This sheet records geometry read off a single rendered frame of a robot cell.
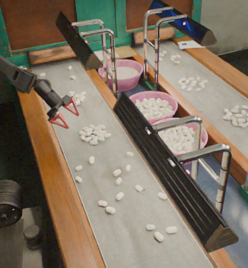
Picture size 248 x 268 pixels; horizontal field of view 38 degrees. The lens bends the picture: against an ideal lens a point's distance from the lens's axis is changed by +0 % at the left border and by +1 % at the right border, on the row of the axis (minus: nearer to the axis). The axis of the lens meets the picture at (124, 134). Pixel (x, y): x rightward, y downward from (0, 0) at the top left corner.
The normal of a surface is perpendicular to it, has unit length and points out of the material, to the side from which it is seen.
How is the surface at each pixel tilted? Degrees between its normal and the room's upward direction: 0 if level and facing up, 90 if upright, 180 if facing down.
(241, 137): 0
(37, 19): 90
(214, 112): 0
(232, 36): 89
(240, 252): 0
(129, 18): 90
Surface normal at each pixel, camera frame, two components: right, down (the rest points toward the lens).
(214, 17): 0.40, 0.53
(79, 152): -0.04, -0.80
